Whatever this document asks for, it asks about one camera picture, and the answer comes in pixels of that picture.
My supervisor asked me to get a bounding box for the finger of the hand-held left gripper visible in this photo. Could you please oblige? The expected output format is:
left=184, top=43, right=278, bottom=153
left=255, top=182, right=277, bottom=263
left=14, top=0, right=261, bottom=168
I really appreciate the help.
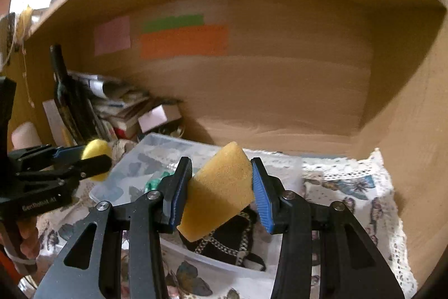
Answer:
left=21, top=144, right=89, bottom=164
left=16, top=155, right=113, bottom=188

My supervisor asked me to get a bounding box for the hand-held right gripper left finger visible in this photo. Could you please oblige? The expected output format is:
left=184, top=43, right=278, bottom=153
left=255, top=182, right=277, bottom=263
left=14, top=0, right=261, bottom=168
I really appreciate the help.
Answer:
left=33, top=156, right=193, bottom=299

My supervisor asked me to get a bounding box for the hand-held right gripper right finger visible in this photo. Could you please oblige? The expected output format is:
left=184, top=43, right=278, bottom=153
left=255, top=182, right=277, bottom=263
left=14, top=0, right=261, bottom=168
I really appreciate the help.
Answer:
left=251, top=157, right=407, bottom=299

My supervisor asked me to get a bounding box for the yellow round sponge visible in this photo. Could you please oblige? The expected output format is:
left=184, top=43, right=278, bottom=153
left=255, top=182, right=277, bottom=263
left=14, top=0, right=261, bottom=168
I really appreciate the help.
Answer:
left=81, top=140, right=113, bottom=182

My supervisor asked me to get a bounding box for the yellow wedge sponge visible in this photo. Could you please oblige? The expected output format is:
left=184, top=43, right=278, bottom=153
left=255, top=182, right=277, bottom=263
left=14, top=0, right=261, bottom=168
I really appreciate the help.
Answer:
left=177, top=141, right=257, bottom=241

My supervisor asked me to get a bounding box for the clear plastic storage box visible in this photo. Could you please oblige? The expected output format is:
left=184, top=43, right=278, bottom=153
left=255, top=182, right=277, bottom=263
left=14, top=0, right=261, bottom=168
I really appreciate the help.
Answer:
left=88, top=133, right=306, bottom=283

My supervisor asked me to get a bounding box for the green soft item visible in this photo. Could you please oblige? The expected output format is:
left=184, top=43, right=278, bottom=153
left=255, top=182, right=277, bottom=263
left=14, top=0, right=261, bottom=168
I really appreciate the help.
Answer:
left=145, top=171, right=176, bottom=192

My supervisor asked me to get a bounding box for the person's left hand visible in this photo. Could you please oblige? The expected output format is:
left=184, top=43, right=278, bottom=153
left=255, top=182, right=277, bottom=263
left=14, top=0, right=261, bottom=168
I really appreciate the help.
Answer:
left=0, top=216, right=40, bottom=274

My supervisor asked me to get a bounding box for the white paper sheet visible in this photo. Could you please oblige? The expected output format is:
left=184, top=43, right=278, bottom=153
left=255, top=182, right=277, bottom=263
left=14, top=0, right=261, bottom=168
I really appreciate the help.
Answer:
left=42, top=99, right=69, bottom=146

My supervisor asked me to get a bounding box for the white roll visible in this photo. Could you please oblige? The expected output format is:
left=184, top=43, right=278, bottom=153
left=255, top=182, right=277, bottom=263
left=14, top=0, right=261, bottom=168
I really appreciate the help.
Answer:
left=11, top=122, right=45, bottom=150

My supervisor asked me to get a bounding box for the dark upright object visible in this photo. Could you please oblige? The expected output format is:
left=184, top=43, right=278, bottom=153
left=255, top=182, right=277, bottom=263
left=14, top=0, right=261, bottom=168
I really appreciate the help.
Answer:
left=49, top=45, right=96, bottom=146

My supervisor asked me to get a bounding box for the stack of books and papers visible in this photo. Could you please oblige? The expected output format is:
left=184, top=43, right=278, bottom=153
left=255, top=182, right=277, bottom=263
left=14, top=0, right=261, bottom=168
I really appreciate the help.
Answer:
left=66, top=69, right=186, bottom=143

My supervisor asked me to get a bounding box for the small pink white box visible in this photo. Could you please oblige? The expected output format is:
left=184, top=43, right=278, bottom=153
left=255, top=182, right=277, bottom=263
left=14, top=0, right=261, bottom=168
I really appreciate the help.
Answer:
left=137, top=105, right=183, bottom=134

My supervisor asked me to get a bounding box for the butterfly printed lace cloth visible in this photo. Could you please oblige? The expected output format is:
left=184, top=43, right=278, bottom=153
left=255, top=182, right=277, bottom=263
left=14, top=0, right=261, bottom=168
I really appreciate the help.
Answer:
left=31, top=139, right=419, bottom=299

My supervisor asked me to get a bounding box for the pink paper note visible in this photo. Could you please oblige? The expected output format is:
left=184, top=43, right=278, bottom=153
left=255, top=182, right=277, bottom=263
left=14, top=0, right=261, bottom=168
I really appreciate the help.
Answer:
left=94, top=16, right=131, bottom=57

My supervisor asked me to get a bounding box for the wooden shelf cabinet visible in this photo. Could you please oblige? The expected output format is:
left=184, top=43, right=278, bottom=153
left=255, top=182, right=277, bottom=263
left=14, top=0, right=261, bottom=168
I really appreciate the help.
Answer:
left=7, top=0, right=448, bottom=299

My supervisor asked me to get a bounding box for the orange paper sheet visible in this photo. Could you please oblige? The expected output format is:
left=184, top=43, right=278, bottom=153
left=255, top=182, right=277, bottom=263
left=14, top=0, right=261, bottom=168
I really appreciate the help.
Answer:
left=140, top=24, right=229, bottom=59

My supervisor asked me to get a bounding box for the green paper strip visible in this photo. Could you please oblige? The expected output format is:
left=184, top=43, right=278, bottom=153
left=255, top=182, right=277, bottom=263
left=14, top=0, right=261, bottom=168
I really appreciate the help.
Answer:
left=142, top=14, right=204, bottom=33

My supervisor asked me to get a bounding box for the black bag with chain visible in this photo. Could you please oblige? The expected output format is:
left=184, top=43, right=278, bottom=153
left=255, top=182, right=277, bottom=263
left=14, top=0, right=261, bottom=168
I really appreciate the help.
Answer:
left=178, top=206, right=267, bottom=272

